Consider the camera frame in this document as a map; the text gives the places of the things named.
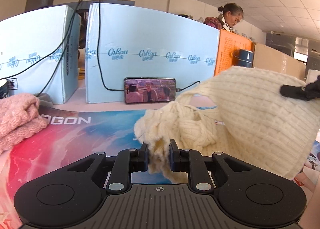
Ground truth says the cream knit sweater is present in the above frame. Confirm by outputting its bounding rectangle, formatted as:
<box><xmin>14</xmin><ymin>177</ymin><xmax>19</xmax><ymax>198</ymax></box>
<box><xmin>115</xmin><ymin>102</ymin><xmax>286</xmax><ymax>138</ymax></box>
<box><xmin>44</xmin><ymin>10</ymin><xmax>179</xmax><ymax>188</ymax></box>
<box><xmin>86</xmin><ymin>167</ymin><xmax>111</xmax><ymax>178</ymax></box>
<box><xmin>134</xmin><ymin>66</ymin><xmax>319</xmax><ymax>183</ymax></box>

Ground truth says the white paper shopping bag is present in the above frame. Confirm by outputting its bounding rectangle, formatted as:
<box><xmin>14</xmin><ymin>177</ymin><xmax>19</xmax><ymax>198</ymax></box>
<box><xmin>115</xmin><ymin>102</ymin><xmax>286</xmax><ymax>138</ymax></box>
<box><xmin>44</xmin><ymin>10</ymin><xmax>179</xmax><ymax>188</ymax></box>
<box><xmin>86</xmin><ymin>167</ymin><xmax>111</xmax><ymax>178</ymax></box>
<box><xmin>306</xmin><ymin>69</ymin><xmax>320</xmax><ymax>84</ymax></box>

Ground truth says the brown cardboard box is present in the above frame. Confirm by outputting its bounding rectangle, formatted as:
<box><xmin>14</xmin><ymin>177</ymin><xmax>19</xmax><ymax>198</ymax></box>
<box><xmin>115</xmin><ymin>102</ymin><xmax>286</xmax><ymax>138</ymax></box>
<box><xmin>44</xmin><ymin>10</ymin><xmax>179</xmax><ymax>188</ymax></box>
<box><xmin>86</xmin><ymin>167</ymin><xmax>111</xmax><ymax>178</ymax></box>
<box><xmin>253</xmin><ymin>43</ymin><xmax>306</xmax><ymax>80</ymax></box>

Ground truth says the colourful anime desk mat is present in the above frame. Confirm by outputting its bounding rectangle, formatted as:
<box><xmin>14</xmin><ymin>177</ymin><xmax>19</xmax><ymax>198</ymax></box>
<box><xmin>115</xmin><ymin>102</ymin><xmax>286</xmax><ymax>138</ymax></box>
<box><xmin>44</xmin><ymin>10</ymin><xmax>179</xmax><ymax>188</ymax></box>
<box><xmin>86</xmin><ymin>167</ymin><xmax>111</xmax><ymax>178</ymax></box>
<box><xmin>0</xmin><ymin>104</ymin><xmax>320</xmax><ymax>229</ymax></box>

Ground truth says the dark blue vacuum bottle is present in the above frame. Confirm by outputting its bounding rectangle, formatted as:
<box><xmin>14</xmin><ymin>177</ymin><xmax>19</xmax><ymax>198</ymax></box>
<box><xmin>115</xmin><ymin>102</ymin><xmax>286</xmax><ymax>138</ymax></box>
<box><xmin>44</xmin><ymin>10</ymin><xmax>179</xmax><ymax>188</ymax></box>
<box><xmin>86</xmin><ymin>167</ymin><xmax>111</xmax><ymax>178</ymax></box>
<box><xmin>233</xmin><ymin>49</ymin><xmax>254</xmax><ymax>68</ymax></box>

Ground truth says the smartphone playing video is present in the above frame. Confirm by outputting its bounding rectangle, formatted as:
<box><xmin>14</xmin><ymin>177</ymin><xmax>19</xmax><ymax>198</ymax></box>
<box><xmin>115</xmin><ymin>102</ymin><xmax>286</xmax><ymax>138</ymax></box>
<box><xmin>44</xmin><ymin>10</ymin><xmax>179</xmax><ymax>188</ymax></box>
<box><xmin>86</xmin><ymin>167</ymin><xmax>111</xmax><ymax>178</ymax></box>
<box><xmin>124</xmin><ymin>77</ymin><xmax>176</xmax><ymax>104</ymax></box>

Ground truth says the orange cardboard box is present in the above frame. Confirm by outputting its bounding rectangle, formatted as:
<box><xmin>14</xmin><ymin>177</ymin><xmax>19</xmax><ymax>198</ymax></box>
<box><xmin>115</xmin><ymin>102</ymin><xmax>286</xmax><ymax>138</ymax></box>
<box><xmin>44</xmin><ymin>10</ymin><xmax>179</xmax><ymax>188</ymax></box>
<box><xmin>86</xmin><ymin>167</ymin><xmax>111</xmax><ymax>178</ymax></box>
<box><xmin>214</xmin><ymin>30</ymin><xmax>254</xmax><ymax>76</ymax></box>

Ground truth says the grey cloth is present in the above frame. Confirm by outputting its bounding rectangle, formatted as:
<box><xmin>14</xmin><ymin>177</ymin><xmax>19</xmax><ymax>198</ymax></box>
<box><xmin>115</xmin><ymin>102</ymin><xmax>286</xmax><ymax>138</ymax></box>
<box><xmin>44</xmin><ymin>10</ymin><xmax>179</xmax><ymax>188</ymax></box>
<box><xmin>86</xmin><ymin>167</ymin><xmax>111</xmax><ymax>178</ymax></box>
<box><xmin>37</xmin><ymin>93</ymin><xmax>53</xmax><ymax>108</ymax></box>

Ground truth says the woman behind boxes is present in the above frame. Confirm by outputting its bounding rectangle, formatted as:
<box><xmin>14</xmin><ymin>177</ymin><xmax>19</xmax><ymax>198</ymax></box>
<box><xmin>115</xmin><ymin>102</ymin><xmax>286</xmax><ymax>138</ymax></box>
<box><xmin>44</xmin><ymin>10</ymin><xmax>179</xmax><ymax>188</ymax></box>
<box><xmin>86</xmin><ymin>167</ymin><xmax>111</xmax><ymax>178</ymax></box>
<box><xmin>204</xmin><ymin>3</ymin><xmax>244</xmax><ymax>33</ymax></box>

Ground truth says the pink knit sweater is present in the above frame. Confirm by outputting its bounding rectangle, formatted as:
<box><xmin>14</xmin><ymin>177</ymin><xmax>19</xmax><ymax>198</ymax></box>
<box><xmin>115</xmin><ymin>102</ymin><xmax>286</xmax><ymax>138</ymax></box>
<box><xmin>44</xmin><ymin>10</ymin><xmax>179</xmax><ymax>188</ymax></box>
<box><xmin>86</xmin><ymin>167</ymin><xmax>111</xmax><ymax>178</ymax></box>
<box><xmin>0</xmin><ymin>93</ymin><xmax>48</xmax><ymax>153</ymax></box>

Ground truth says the large light blue box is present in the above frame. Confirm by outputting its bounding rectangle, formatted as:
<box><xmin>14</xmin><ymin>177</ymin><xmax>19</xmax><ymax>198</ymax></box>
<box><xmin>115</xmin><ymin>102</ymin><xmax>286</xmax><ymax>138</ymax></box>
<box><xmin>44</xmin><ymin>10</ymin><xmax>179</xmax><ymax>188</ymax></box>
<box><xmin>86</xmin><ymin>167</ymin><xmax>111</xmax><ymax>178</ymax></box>
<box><xmin>85</xmin><ymin>3</ymin><xmax>220</xmax><ymax>103</ymax></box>

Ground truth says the black phone charging cable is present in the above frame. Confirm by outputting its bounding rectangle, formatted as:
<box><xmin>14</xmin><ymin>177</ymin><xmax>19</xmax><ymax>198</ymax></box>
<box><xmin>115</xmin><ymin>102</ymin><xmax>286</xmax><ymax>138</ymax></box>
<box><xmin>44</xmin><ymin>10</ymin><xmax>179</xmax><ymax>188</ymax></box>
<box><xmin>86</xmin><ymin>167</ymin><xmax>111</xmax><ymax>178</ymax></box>
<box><xmin>96</xmin><ymin>0</ymin><xmax>201</xmax><ymax>93</ymax></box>

